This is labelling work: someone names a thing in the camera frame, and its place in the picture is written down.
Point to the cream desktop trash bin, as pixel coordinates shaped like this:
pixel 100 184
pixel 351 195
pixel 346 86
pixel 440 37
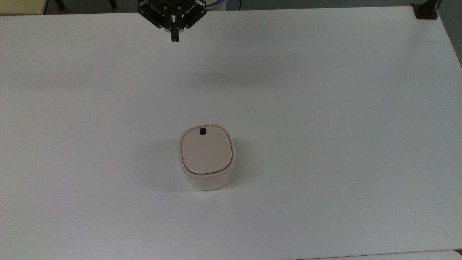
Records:
pixel 205 182

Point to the light wooden furniture panel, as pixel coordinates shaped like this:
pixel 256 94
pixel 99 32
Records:
pixel 21 6

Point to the black lid push button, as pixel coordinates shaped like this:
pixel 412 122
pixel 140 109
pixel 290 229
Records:
pixel 203 131

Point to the black furniture leg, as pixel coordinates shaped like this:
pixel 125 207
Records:
pixel 60 3
pixel 112 3

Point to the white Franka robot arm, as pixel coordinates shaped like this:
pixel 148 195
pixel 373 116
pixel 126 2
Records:
pixel 218 3

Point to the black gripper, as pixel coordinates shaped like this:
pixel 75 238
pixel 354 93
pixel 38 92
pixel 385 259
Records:
pixel 173 6

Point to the cream trash bin lid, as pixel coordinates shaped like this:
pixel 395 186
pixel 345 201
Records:
pixel 205 153

